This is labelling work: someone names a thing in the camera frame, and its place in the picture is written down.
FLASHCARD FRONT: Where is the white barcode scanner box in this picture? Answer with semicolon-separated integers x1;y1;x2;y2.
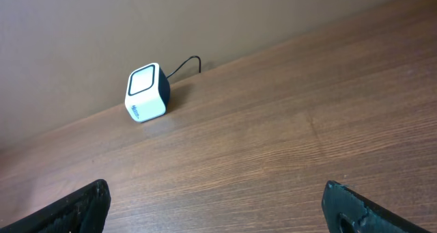
124;63;171;123

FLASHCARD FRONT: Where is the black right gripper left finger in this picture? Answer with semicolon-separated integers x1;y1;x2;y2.
1;179;111;233

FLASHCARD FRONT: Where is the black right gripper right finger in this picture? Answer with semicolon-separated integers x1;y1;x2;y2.
322;180;430;233

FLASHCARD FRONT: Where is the black scanner cable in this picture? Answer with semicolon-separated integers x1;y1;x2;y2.
166;55;202;79

